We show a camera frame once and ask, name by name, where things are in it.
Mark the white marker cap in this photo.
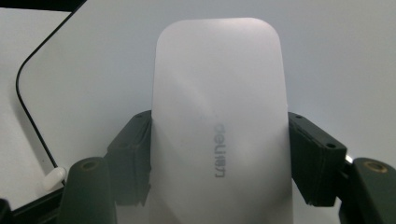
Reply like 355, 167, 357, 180
42, 166, 67, 192

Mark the white whiteboard with grey frame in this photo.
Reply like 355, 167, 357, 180
15, 0, 396, 224

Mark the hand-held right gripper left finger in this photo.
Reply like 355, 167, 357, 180
104, 110, 153, 208

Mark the white whiteboard eraser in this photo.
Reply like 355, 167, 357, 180
148, 17, 295, 224

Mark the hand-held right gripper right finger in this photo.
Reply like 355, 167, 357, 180
288, 111, 348, 208

